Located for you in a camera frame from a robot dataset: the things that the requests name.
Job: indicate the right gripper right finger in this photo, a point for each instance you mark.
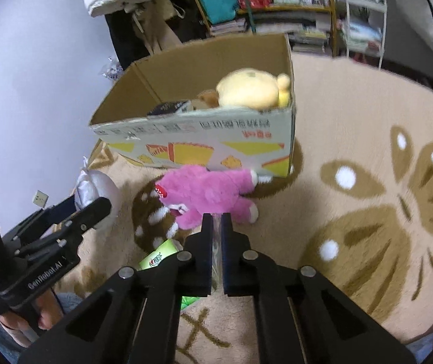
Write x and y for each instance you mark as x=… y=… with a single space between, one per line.
x=300 y=316

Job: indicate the pink bear plush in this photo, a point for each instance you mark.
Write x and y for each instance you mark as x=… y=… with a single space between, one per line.
x=192 y=191

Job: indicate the wooden bookshelf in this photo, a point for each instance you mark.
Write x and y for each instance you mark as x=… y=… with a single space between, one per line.
x=277 y=7

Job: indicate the stack of books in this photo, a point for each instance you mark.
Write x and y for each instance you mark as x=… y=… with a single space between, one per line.
x=307 y=32

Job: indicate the beige patterned carpet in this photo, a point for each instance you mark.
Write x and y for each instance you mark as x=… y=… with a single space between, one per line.
x=357 y=205

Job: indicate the open cardboard box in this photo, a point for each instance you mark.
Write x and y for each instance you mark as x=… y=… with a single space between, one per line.
x=218 y=139

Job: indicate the person's left hand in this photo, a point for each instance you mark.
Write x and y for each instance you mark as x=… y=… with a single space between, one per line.
x=43 y=314

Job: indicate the plastic bag of toys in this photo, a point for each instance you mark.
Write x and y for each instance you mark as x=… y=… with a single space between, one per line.
x=112 y=70

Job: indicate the white-haired purple doll plush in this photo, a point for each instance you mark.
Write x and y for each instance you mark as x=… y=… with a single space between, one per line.
x=92 y=184

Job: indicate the green pole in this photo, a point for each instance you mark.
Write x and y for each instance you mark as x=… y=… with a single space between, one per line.
x=249 y=10

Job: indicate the yellow bear plush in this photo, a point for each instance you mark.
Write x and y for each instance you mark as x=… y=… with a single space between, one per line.
x=254 y=89

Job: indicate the green tissue pack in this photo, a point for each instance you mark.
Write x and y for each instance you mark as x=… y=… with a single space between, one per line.
x=167 y=248

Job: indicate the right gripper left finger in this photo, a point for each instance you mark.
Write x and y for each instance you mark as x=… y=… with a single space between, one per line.
x=134 y=316

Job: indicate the beige trench coat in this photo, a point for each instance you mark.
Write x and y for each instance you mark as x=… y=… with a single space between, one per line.
x=149 y=24

